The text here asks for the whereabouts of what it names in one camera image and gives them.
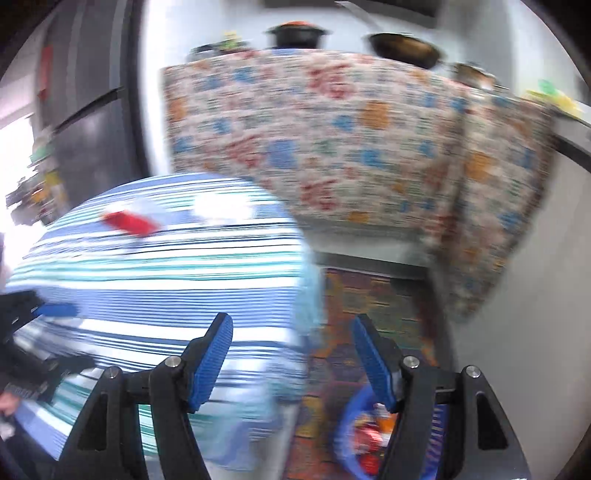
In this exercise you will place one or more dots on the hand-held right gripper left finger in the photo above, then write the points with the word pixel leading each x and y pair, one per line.
pixel 212 364

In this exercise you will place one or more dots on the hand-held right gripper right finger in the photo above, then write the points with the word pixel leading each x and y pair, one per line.
pixel 374 364

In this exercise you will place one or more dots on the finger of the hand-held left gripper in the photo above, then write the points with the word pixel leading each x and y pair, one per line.
pixel 69 362
pixel 57 310

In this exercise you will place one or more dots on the blue plastic basket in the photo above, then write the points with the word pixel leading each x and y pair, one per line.
pixel 344 429

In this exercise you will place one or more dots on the colourful hexagon patterned mat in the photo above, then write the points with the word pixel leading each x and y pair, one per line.
pixel 369 295

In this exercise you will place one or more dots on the red snack wrapper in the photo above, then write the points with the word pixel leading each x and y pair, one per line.
pixel 369 445

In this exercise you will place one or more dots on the blue striped tablecloth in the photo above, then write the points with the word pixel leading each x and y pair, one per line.
pixel 161 277

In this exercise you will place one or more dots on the grey floor threshold strip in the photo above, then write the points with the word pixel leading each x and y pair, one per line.
pixel 369 263

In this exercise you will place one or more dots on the red packet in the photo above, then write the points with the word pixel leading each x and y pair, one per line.
pixel 131 224

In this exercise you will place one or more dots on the cluttered dark rack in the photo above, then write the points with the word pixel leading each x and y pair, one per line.
pixel 37 194

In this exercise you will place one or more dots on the white crumpled tissue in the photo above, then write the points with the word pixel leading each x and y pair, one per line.
pixel 221 210

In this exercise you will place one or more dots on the grey refrigerator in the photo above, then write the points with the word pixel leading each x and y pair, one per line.
pixel 92 138

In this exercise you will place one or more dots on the printed fringed blanket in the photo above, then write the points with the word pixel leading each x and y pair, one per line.
pixel 351 147

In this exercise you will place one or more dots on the green topped dark bowl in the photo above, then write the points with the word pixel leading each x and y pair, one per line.
pixel 221 46

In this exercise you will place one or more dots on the dark wok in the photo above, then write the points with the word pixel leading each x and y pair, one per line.
pixel 406 48

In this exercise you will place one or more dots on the green yellow plastic items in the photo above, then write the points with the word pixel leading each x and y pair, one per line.
pixel 554 97

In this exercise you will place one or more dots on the black pot with orange lid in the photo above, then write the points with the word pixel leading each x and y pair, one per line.
pixel 298 36

